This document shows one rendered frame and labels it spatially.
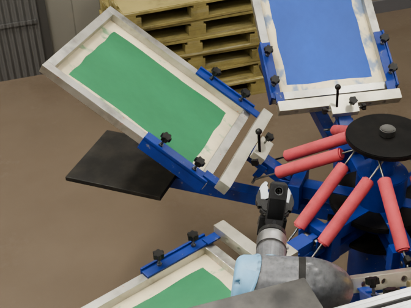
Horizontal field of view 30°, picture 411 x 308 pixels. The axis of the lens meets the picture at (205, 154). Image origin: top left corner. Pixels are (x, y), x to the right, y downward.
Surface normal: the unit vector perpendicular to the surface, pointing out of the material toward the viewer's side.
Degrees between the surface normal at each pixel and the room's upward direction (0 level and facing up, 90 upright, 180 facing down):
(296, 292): 0
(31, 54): 90
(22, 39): 90
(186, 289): 0
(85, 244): 0
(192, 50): 90
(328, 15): 32
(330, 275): 38
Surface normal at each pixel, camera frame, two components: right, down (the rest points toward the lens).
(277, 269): -0.06, -0.64
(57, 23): 0.31, 0.53
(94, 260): -0.04, -0.82
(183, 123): 0.47, -0.60
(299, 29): 0.06, -0.40
